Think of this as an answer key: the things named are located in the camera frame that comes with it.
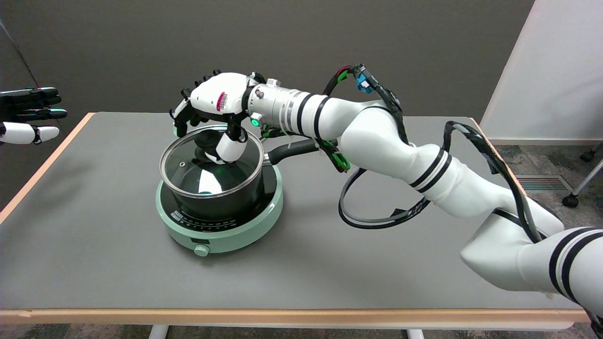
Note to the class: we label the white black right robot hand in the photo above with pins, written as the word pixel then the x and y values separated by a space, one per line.
pixel 216 94

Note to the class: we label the floor vent grille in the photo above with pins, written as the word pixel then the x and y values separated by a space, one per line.
pixel 541 182

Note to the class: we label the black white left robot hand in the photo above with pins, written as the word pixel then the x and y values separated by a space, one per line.
pixel 23 133

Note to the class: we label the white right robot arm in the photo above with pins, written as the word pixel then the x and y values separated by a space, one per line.
pixel 377 136

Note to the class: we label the chair base with black casters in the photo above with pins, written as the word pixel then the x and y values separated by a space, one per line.
pixel 570 201

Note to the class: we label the mint green induction cooker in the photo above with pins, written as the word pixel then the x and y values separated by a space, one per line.
pixel 235 238

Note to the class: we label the glass pot lid black knob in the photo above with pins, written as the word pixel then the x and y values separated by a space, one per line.
pixel 183 175

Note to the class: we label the white table leg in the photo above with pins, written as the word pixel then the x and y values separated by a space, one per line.
pixel 415 334
pixel 158 332

